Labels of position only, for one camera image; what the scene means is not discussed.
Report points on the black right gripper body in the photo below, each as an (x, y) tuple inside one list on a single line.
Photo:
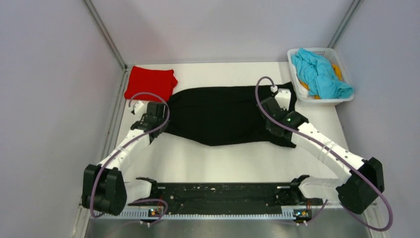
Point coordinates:
[(269, 126)]

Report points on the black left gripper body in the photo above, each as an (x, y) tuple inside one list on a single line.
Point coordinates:
[(161, 121)]

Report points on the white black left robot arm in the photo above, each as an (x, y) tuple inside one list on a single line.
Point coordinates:
[(105, 187)]

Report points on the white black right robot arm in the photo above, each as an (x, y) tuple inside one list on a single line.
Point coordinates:
[(358, 181)]

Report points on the folded red t shirt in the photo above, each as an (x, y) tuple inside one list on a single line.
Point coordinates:
[(158, 82)]

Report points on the light blue t shirt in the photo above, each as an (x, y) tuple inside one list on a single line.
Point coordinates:
[(317, 72)]

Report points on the orange t shirt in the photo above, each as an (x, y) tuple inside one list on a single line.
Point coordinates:
[(337, 72)]

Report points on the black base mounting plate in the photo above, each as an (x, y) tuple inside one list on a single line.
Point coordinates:
[(228, 198)]

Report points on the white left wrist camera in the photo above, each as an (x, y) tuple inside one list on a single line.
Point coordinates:
[(139, 108)]

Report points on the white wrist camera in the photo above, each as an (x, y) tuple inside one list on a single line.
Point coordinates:
[(139, 108), (282, 97)]

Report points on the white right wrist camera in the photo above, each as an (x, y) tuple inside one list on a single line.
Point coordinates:
[(282, 97)]

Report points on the grey slotted cable duct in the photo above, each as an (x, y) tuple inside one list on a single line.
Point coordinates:
[(146, 214)]

